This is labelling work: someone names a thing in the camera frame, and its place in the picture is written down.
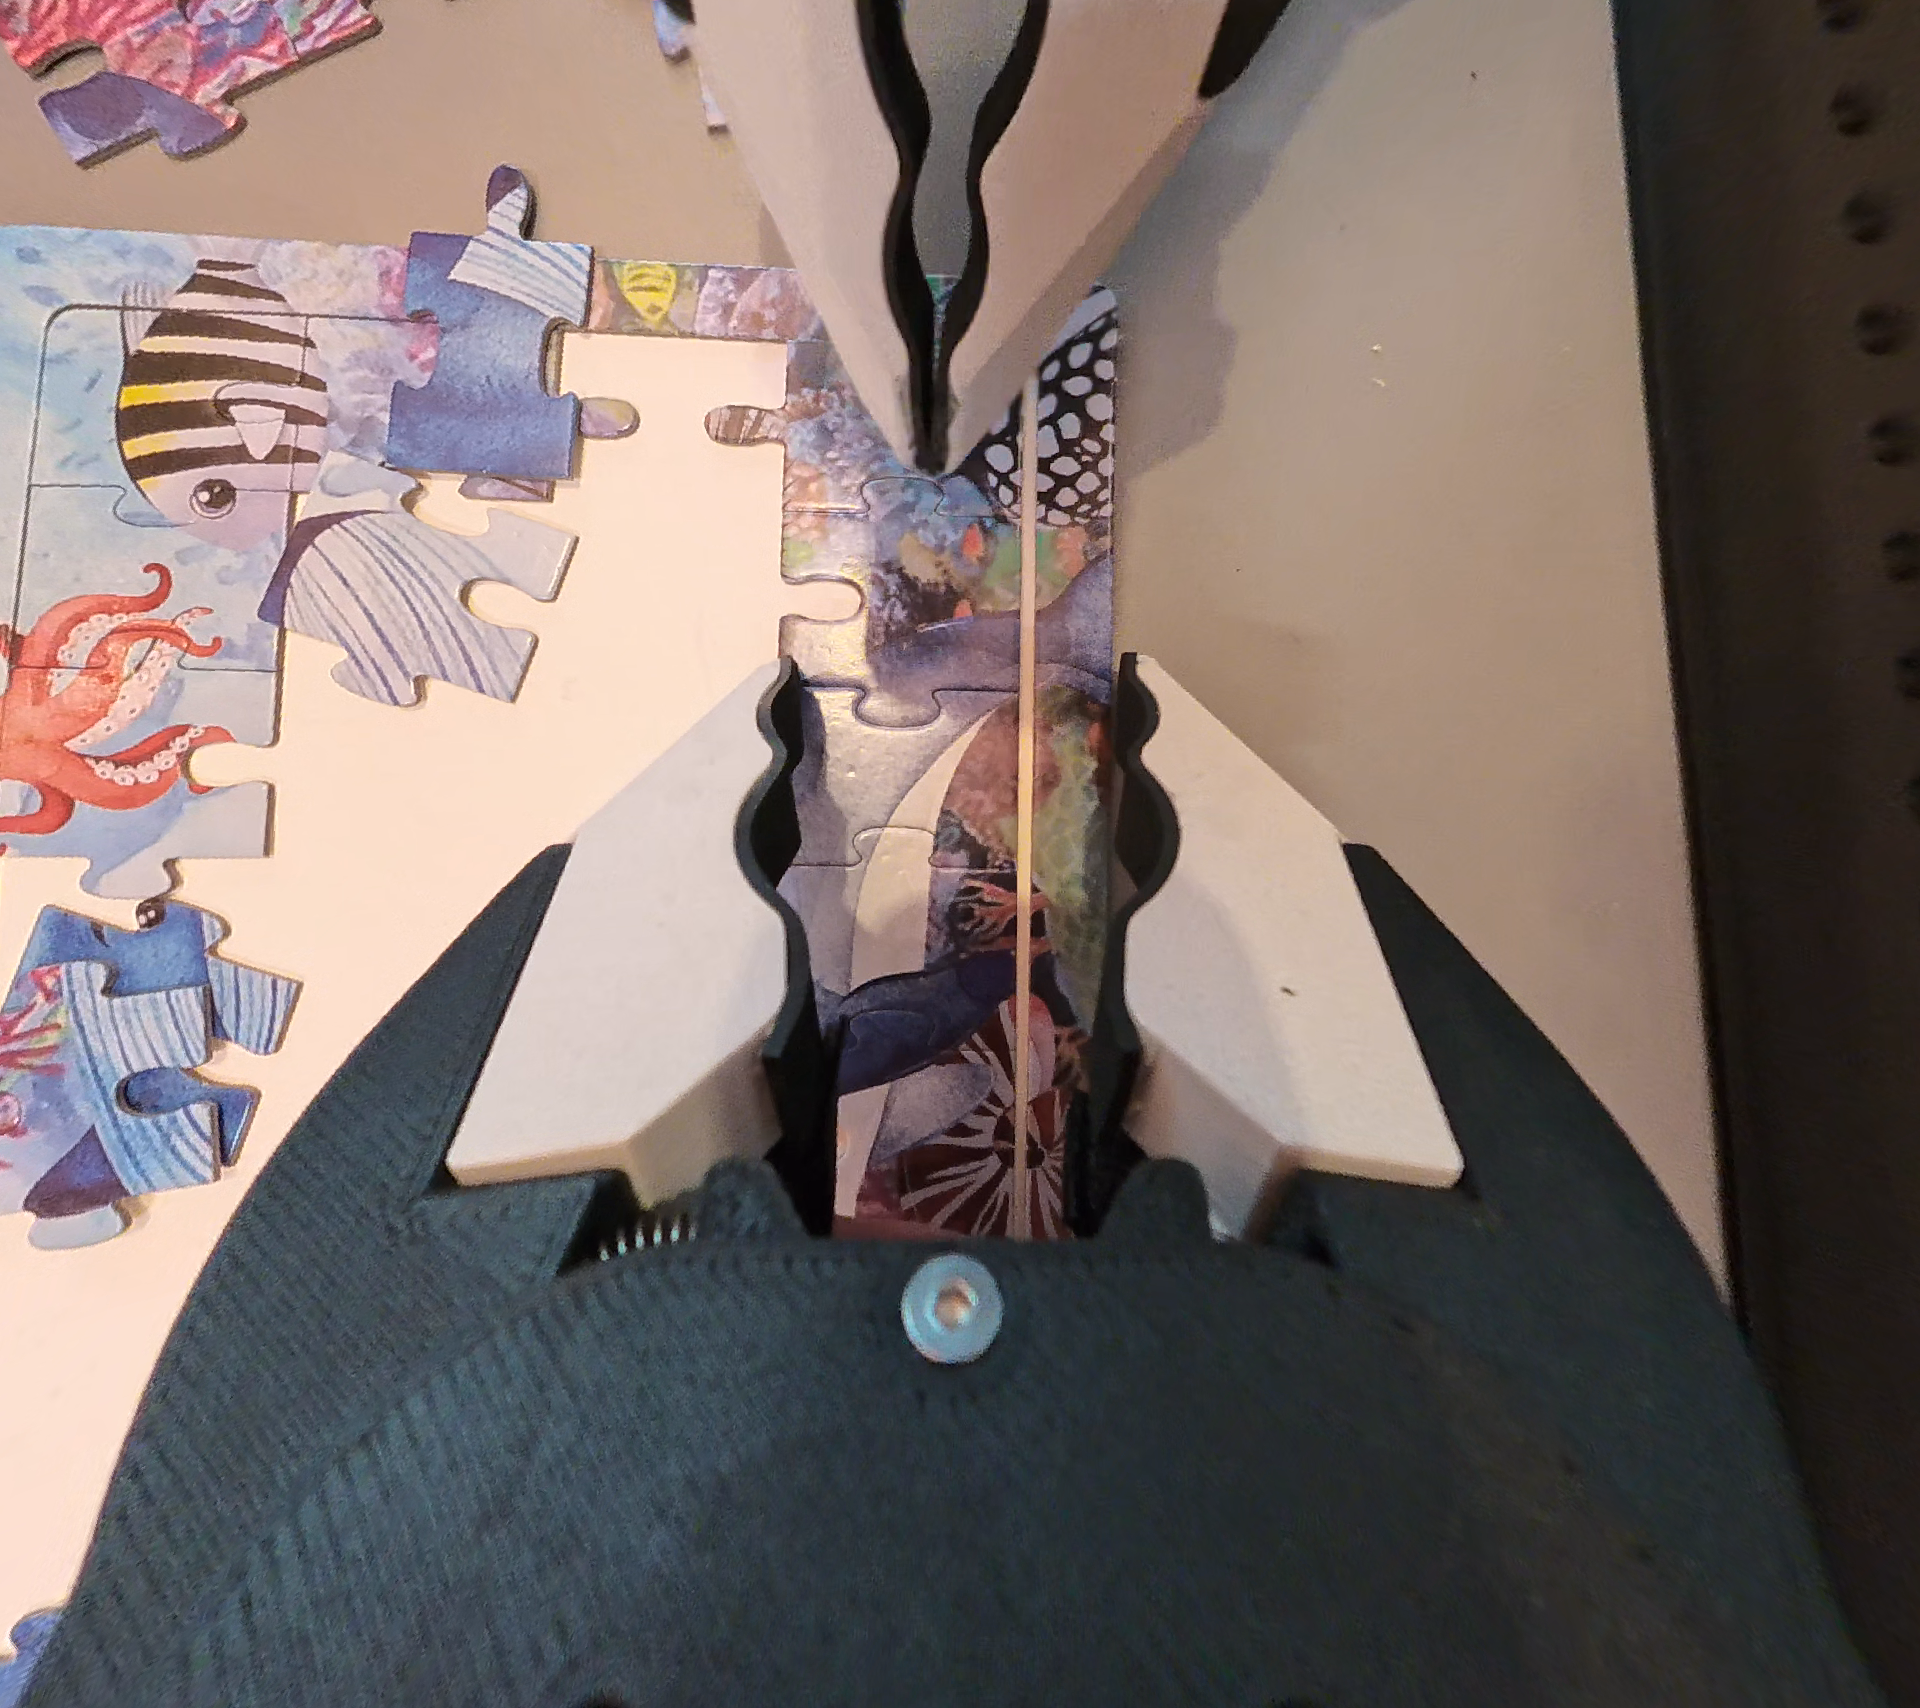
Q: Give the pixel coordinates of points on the purple white sail puzzle piece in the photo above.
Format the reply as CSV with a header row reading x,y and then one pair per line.
x,y
899,764

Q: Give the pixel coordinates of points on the dark blue whale eye piece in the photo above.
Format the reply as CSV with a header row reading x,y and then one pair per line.
x,y
133,951

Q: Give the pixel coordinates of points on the blue dark coral puzzle piece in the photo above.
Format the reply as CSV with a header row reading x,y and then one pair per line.
x,y
963,568

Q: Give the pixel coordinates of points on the coral striped edge puzzle piece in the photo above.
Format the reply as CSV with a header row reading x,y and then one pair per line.
x,y
168,1063

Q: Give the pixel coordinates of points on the pale striped whale puzzle piece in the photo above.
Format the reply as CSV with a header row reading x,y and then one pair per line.
x,y
408,598

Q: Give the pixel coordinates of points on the red coral purple puzzle piece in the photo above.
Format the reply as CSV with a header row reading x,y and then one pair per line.
x,y
121,28

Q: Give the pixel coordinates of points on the lavender coral puzzle piece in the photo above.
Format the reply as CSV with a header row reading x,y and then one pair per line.
x,y
840,432

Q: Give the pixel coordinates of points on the mottled lavender yellow fish piece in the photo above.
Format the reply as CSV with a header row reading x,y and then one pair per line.
x,y
368,375

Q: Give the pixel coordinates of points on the sea print puzzle board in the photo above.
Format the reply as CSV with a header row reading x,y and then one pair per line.
x,y
600,750

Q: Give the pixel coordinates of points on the blue red coral puzzle piece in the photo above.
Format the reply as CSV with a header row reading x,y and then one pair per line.
x,y
32,1047

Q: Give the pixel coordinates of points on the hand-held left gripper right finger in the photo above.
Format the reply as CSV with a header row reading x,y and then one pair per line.
x,y
1288,990

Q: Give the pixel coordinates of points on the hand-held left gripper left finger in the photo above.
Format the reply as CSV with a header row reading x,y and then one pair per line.
x,y
630,990

